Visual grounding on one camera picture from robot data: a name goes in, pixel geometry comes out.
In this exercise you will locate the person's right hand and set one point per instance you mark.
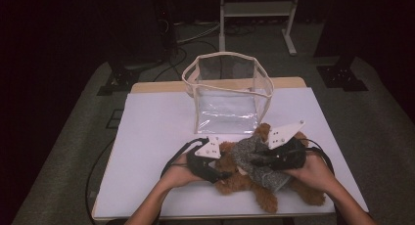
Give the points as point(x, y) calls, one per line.
point(314, 174)

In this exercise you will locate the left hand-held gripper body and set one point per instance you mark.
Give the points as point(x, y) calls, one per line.
point(202, 156)

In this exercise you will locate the person's left hand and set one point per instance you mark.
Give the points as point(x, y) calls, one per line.
point(181, 174)

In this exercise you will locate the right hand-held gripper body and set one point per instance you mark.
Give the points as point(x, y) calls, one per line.
point(288, 153)

